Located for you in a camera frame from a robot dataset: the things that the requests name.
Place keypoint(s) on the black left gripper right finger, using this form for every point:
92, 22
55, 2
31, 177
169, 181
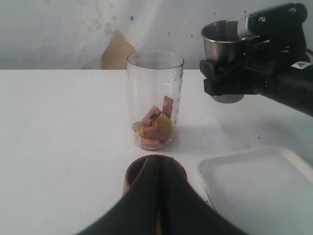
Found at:
182, 211

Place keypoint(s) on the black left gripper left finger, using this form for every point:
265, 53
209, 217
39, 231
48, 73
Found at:
137, 211

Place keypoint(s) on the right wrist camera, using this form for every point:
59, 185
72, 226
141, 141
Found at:
281, 24

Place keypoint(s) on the brown chocolate pieces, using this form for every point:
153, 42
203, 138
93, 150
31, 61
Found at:
153, 139

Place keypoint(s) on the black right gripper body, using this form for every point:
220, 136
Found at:
277, 67

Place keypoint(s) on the clear plastic measuring cup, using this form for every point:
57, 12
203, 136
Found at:
151, 75

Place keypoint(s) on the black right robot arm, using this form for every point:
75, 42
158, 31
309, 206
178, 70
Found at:
280, 72

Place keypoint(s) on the white rectangular tray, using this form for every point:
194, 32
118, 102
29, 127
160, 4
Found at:
267, 191

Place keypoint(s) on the brown wooden cup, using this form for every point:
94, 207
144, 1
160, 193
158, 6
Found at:
134, 169

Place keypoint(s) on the stainless steel cup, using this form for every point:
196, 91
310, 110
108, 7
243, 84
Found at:
222, 45

